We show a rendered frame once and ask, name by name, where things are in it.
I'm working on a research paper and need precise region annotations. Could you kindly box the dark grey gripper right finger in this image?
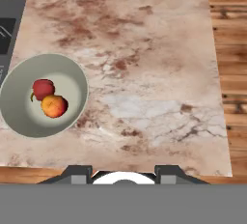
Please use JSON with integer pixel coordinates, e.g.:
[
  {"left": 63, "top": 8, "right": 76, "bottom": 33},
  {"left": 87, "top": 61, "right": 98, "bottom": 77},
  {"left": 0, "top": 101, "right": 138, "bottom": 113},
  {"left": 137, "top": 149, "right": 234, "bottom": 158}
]
[{"left": 154, "top": 164, "right": 209, "bottom": 185}]

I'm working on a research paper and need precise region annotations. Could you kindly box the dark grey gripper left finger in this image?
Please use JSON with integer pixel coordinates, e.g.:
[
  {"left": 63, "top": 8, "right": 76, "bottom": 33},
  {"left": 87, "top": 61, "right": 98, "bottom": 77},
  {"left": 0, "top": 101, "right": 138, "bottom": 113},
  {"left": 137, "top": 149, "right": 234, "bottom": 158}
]
[{"left": 38, "top": 165, "right": 95, "bottom": 185}]

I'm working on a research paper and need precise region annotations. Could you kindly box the orange peach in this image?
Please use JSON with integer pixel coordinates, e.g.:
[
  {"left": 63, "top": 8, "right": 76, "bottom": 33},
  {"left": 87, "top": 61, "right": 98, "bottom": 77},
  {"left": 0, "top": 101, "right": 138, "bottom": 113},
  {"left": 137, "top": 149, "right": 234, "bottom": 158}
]
[{"left": 41, "top": 95, "right": 69, "bottom": 119}]

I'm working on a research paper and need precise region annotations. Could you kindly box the pale grey bowl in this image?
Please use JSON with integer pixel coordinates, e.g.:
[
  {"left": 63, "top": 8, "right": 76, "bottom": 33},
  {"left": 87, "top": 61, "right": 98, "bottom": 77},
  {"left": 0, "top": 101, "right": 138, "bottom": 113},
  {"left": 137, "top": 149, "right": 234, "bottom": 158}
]
[{"left": 0, "top": 53, "right": 90, "bottom": 139}]

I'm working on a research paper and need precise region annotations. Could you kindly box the red bell pepper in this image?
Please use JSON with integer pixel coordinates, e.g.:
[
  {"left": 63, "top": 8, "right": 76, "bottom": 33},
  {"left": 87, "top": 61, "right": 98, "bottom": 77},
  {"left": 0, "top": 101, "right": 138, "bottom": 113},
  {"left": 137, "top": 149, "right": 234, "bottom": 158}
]
[{"left": 30, "top": 78, "right": 56, "bottom": 103}]

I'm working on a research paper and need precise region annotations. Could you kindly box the dark grey sink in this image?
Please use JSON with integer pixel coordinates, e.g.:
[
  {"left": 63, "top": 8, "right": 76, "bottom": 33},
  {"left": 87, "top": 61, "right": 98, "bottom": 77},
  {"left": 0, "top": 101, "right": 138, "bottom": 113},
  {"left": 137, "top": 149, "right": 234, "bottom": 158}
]
[{"left": 0, "top": 0, "right": 28, "bottom": 88}]

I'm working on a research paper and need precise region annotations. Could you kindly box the white round object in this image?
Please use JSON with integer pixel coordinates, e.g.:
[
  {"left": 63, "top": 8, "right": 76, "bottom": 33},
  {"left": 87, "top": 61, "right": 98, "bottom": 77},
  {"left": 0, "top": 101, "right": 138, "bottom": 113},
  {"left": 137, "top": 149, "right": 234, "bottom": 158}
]
[{"left": 92, "top": 171, "right": 155, "bottom": 185}]

